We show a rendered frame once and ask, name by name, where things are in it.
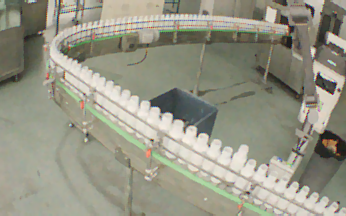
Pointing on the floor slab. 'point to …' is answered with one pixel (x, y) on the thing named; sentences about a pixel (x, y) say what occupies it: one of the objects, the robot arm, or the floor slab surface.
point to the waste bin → (323, 163)
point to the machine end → (324, 16)
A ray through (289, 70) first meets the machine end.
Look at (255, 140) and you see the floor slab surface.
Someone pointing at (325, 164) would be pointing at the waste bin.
